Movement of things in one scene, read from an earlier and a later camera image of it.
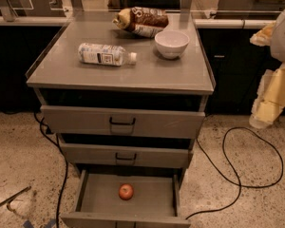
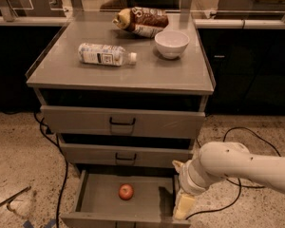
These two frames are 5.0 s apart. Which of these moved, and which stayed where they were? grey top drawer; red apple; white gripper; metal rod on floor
Moved: white gripper
Stayed: red apple; metal rod on floor; grey top drawer
